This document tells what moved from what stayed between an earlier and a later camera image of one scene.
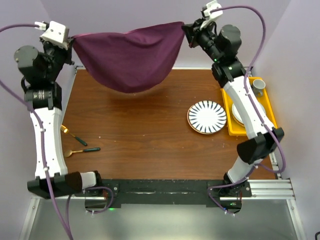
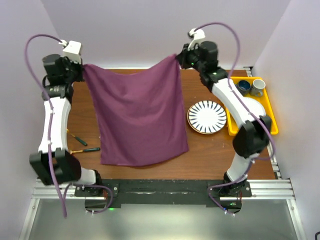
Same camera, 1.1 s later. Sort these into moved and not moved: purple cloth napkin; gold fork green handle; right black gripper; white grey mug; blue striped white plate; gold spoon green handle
Moved: right black gripper; purple cloth napkin
Not moved: blue striped white plate; gold fork green handle; white grey mug; gold spoon green handle
